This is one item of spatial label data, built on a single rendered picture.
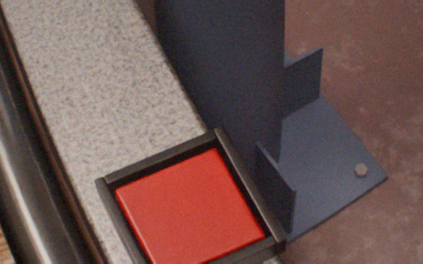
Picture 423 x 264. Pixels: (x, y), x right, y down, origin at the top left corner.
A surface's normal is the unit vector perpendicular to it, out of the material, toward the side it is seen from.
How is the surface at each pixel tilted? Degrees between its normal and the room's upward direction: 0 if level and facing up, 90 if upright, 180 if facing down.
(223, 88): 90
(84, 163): 0
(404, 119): 0
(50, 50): 0
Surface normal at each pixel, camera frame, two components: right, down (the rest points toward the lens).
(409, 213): -0.03, -0.53
